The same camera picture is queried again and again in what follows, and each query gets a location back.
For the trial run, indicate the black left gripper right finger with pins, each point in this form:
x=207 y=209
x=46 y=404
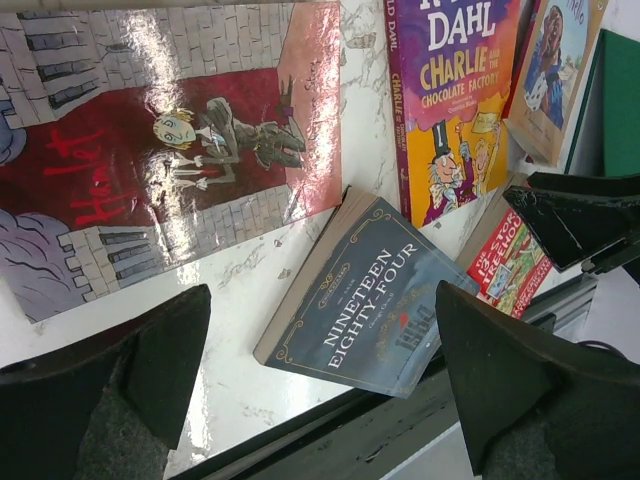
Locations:
x=533 y=405

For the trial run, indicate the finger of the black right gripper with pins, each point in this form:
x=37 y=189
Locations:
x=592 y=222

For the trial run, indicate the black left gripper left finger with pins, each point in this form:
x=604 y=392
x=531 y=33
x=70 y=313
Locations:
x=110 y=406

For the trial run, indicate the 13-Storey Treehouse red book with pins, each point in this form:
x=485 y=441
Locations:
x=502 y=256

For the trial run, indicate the Nineteen Eighty-Four blue book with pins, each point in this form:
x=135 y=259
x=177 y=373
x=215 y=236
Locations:
x=361 y=310

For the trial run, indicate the Charlie Chocolate Factory book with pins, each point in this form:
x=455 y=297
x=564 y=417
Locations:
x=450 y=66

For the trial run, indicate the green lever arch file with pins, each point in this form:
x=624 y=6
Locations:
x=606 y=137

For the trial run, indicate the Othello tan picture book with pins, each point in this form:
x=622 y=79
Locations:
x=562 y=35

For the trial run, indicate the Hamlet picture book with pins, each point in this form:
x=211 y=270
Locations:
x=136 y=141

